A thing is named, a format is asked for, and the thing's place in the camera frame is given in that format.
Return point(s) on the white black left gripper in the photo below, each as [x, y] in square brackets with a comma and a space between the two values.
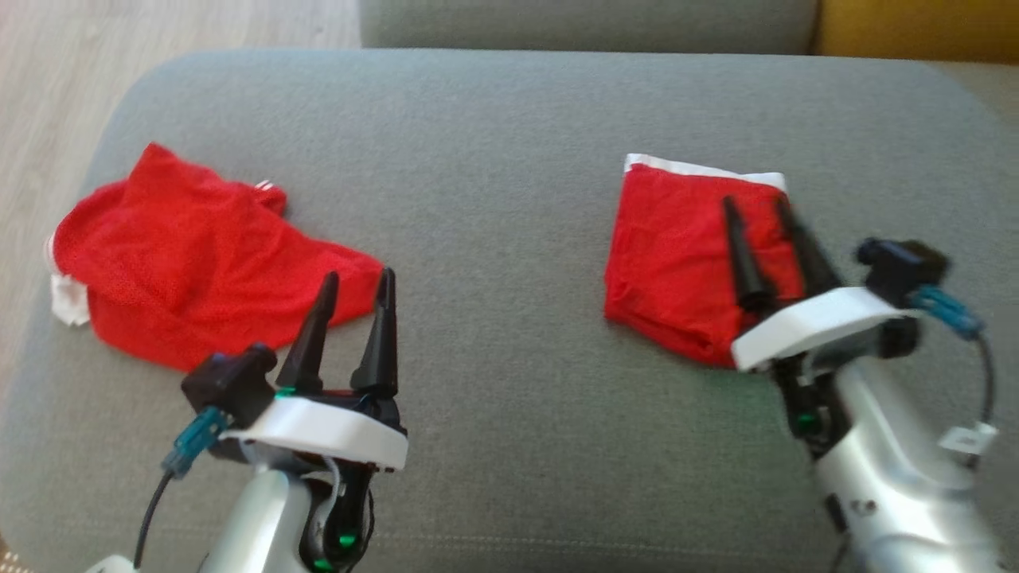
[318, 430]

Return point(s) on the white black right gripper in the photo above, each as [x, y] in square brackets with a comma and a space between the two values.
[812, 326]

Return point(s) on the plain red garment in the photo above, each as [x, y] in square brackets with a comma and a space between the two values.
[677, 255]

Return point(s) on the red basketball jersey number 23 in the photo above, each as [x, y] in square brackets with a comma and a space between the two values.
[183, 255]

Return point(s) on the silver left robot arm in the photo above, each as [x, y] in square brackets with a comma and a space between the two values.
[255, 517]

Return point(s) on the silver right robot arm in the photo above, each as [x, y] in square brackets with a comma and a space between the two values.
[884, 477]

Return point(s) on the grey sofa seat cushion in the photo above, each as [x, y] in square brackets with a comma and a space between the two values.
[509, 199]

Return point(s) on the yellow cushion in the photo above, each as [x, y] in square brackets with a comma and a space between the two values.
[915, 28]

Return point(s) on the grey sofa back cushion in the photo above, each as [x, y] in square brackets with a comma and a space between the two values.
[589, 24]

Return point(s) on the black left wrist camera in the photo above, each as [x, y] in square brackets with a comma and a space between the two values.
[231, 386]

